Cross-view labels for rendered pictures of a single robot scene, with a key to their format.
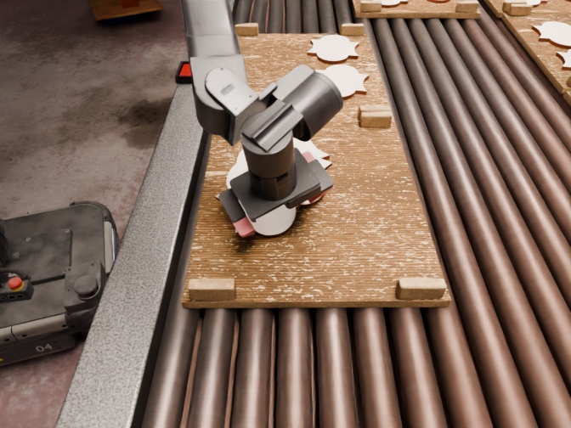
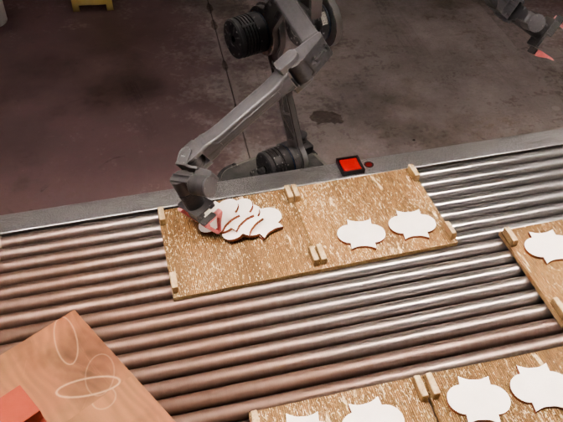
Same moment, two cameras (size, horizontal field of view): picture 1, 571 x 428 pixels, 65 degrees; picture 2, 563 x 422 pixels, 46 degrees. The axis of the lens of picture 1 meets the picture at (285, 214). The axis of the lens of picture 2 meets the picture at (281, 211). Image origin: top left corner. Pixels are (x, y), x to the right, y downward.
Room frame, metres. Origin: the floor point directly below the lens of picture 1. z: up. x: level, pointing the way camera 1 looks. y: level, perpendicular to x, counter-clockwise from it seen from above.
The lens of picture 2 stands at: (0.33, -1.38, 2.31)
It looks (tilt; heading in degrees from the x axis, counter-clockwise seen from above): 43 degrees down; 76
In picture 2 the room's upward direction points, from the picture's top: straight up
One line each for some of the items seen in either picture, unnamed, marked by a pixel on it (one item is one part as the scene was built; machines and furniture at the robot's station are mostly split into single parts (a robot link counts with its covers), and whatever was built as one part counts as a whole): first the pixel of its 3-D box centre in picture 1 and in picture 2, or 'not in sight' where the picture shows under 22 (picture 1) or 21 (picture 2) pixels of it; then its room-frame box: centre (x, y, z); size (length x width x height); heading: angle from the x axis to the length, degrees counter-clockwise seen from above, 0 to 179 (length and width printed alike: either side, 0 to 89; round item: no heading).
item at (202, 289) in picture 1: (212, 289); (162, 216); (0.34, 0.09, 0.95); 0.06 x 0.02 x 0.03; 90
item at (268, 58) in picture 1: (301, 74); (369, 215); (0.95, -0.04, 0.93); 0.41 x 0.35 x 0.02; 0
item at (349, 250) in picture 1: (309, 198); (235, 240); (0.54, -0.04, 0.93); 0.41 x 0.35 x 0.02; 0
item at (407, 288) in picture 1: (421, 288); (173, 282); (0.34, -0.17, 0.95); 0.06 x 0.02 x 0.03; 90
